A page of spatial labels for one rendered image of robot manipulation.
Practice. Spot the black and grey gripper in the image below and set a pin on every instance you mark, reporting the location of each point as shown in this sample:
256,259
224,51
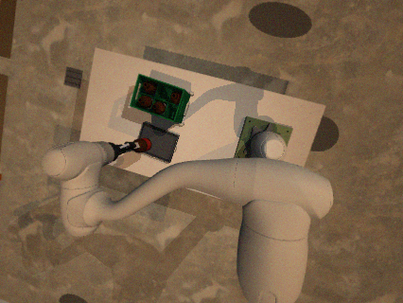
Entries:
119,149

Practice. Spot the dark green crate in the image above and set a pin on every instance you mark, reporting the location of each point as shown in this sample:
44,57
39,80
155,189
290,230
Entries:
174,112

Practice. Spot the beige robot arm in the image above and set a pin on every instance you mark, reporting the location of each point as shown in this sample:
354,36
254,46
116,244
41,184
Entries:
278,200

